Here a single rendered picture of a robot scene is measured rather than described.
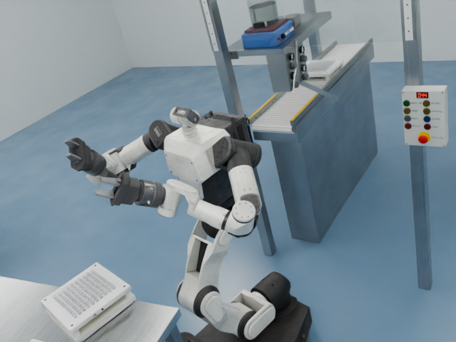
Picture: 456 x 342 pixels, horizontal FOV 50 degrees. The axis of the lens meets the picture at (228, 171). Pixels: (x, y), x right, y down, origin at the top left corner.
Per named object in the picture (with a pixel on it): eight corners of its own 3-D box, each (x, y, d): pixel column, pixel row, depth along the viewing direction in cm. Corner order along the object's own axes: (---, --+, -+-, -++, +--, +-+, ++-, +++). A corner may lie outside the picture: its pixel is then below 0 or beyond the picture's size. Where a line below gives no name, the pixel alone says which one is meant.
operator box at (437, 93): (445, 147, 211) (444, 91, 198) (404, 144, 220) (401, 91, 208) (448, 140, 215) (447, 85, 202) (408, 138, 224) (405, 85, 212)
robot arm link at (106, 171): (93, 147, 189) (106, 156, 199) (74, 168, 188) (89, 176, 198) (112, 164, 185) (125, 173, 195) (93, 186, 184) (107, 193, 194)
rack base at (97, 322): (77, 345, 164) (74, 340, 163) (47, 314, 181) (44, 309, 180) (136, 299, 177) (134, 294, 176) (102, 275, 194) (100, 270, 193)
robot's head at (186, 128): (186, 123, 198) (180, 104, 194) (202, 127, 191) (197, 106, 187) (174, 131, 195) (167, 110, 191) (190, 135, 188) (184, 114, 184)
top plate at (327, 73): (328, 77, 302) (328, 73, 302) (293, 77, 317) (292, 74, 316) (344, 62, 319) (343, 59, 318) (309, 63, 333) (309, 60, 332)
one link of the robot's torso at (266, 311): (250, 302, 257) (244, 283, 251) (278, 319, 243) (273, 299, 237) (222, 328, 246) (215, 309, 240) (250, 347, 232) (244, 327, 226)
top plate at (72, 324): (72, 334, 162) (70, 330, 161) (41, 305, 179) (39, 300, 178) (132, 289, 175) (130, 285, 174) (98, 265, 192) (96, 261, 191)
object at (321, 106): (298, 142, 272) (295, 126, 267) (254, 140, 288) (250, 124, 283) (374, 57, 360) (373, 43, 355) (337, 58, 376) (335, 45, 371)
